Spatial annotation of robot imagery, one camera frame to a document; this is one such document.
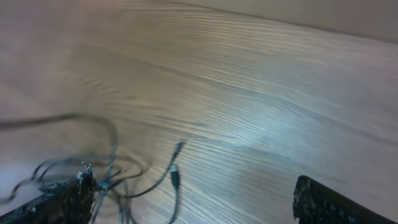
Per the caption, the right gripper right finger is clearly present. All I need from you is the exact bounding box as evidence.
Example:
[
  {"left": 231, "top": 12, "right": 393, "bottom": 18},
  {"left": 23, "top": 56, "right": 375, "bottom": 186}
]
[{"left": 292, "top": 175, "right": 397, "bottom": 224}]

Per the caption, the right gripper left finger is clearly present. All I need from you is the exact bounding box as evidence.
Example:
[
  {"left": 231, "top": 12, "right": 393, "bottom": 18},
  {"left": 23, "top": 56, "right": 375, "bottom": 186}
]
[{"left": 1, "top": 166, "right": 98, "bottom": 224}]

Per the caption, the black cable bundle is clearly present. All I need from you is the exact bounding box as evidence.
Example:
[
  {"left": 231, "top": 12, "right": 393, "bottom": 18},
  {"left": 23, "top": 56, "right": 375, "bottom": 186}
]
[{"left": 0, "top": 112, "right": 186, "bottom": 224}]

